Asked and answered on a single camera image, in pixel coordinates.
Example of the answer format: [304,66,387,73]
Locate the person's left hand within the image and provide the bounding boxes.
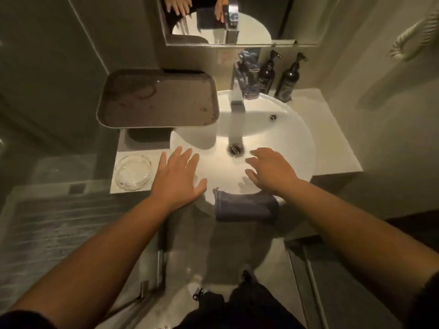
[150,146,208,212]

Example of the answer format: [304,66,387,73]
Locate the brown rectangular tray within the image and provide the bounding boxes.
[96,68,220,129]

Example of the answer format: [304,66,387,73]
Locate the black sleeve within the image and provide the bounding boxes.
[0,310,58,329]
[409,270,439,329]

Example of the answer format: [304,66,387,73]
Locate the clear glass ashtray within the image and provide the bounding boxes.
[114,154,154,192]

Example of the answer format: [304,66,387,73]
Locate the person's right forearm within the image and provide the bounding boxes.
[279,180,439,314]

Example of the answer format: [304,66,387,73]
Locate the person's left forearm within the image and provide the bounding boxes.
[8,195,180,329]

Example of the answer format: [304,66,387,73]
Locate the dark grey cloth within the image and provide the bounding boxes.
[212,187,280,223]

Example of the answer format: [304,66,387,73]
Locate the chrome faucet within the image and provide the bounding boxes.
[229,62,247,113]

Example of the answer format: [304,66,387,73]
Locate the black left sleeve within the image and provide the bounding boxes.
[0,310,58,329]

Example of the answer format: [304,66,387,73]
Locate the wall mirror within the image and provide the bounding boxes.
[156,0,322,47]

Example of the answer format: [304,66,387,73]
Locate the black trousers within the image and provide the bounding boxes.
[174,280,306,329]

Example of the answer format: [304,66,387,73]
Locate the black right sleeve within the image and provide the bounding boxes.
[409,270,439,329]

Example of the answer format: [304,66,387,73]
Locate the dark pump bottle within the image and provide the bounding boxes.
[274,52,308,103]
[257,50,282,95]

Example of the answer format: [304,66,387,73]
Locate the white round sink basin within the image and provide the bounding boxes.
[169,90,316,207]

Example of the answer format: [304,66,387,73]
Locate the person's right hand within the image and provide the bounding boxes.
[244,147,300,198]

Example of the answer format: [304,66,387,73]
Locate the white and black shoe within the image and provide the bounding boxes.
[238,265,258,285]
[187,274,207,301]

